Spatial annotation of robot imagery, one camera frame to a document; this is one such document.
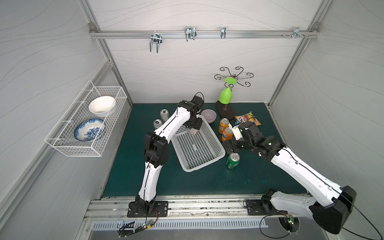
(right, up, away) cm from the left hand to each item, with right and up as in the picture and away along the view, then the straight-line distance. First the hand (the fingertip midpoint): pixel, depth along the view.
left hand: (194, 124), depth 90 cm
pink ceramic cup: (+11, +7, +21) cm, 25 cm away
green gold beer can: (0, -4, +1) cm, 4 cm away
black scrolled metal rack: (+15, +30, +3) cm, 34 cm away
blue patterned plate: (-47, -1, -25) cm, 53 cm away
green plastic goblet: (+21, +20, +7) cm, 29 cm away
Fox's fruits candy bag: (+39, +4, +18) cm, 43 cm away
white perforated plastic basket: (+2, -16, +6) cm, 17 cm away
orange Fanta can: (+19, +1, +5) cm, 20 cm away
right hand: (+20, -7, -13) cm, 25 cm away
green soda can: (+21, -19, -10) cm, 30 cm away
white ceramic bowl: (-49, +10, -13) cm, 52 cm away
